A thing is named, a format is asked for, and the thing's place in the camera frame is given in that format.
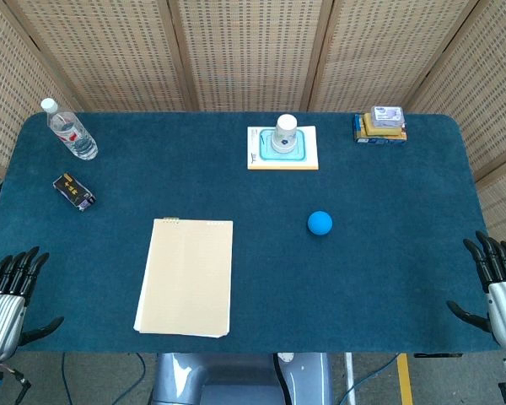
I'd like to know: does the woven folding screen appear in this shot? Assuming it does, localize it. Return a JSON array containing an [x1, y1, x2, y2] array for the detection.
[[0, 0, 506, 254]]

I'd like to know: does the white paper cup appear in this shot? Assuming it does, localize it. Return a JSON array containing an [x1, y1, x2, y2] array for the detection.
[[270, 114, 299, 154]]

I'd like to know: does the clear plastic water bottle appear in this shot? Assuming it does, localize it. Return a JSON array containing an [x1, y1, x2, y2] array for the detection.
[[40, 97, 100, 161]]

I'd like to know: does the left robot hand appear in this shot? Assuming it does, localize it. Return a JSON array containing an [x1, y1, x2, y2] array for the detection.
[[0, 246, 65, 366]]

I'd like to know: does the blue cable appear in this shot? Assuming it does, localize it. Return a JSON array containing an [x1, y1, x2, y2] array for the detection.
[[335, 353, 401, 405], [61, 352, 147, 405]]

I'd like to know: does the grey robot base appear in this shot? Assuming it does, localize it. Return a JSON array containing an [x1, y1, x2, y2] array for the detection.
[[150, 352, 334, 405]]

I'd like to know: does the white pole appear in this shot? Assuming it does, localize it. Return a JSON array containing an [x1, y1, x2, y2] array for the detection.
[[343, 352, 358, 405]]

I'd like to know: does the yellow sponge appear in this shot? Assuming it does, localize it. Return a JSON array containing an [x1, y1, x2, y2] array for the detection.
[[362, 112, 408, 138]]

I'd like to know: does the white book with teal cover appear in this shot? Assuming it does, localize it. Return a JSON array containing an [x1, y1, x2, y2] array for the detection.
[[247, 125, 320, 172]]

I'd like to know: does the pale purple tissue pack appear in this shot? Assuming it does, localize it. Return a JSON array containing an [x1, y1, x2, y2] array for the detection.
[[369, 105, 407, 130]]

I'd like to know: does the beige notepad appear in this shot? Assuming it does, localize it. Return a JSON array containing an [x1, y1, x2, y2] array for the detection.
[[133, 217, 234, 339]]

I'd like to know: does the small black box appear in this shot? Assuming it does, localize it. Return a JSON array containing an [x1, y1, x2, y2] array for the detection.
[[52, 171, 97, 213]]

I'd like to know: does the blue ball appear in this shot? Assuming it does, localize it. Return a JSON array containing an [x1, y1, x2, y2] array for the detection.
[[307, 210, 334, 235]]

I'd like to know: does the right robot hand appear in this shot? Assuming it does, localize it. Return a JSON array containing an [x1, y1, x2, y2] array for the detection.
[[446, 230, 506, 352]]

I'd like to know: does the blue table cloth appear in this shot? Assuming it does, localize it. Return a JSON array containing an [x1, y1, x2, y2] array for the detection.
[[0, 111, 501, 354]]

